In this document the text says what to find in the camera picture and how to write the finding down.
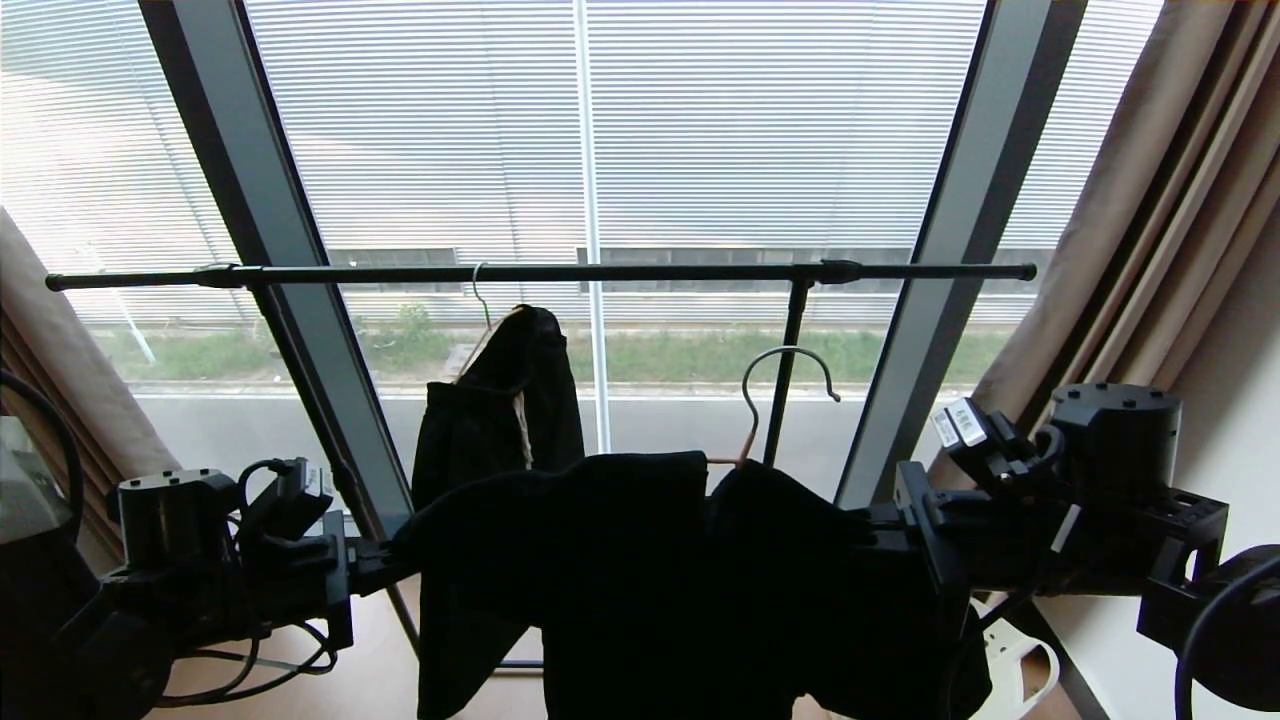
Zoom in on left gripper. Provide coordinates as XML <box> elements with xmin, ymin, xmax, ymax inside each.
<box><xmin>235</xmin><ymin>510</ymin><xmax>358</xmax><ymax>651</ymax></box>

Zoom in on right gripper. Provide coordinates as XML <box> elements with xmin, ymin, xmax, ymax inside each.
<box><xmin>870</xmin><ymin>460</ymin><xmax>1051</xmax><ymax>613</ymax></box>

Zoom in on pink clothes hanger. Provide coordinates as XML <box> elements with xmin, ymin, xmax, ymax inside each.
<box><xmin>705</xmin><ymin>345</ymin><xmax>841</xmax><ymax>471</ymax></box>
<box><xmin>455</xmin><ymin>262</ymin><xmax>531</xmax><ymax>386</ymax></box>

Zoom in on black drawstring shorts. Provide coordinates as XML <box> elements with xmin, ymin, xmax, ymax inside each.
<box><xmin>410</xmin><ymin>305</ymin><xmax>586</xmax><ymax>720</ymax></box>

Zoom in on black garment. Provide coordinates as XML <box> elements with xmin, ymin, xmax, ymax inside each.
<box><xmin>395</xmin><ymin>450</ymin><xmax>991</xmax><ymax>720</ymax></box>

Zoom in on white laundry basket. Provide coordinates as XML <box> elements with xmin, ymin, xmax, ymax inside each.
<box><xmin>975</xmin><ymin>600</ymin><xmax>1061</xmax><ymax>720</ymax></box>

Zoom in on black clothes rack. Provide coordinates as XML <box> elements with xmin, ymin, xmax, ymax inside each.
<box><xmin>45</xmin><ymin>260</ymin><xmax>1038</xmax><ymax>673</ymax></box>

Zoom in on beige curtain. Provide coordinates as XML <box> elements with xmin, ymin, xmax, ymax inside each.
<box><xmin>925</xmin><ymin>0</ymin><xmax>1280</xmax><ymax>493</ymax></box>
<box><xmin>0</xmin><ymin>205</ymin><xmax>181</xmax><ymax>561</ymax></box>

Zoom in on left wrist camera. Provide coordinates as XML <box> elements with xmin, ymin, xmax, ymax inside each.
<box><xmin>237</xmin><ymin>458</ymin><xmax>336</xmax><ymax>543</ymax></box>

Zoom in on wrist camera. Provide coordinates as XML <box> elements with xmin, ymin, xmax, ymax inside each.
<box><xmin>930</xmin><ymin>397</ymin><xmax>1066</xmax><ymax>498</ymax></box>
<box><xmin>237</xmin><ymin>458</ymin><xmax>336</xmax><ymax>543</ymax></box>

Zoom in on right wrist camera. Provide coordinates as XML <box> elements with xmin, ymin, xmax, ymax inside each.
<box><xmin>930</xmin><ymin>397</ymin><xmax>1066</xmax><ymax>498</ymax></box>

